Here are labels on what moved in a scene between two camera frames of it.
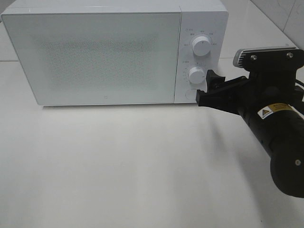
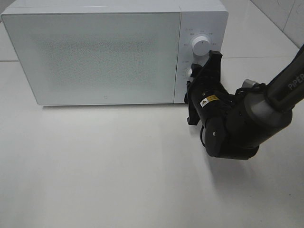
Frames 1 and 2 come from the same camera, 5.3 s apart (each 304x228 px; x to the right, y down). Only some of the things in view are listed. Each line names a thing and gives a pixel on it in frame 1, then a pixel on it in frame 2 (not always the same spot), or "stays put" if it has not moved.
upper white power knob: x=202 y=46 stays put
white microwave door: x=97 y=58 stays put
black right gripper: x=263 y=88 -> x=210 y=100
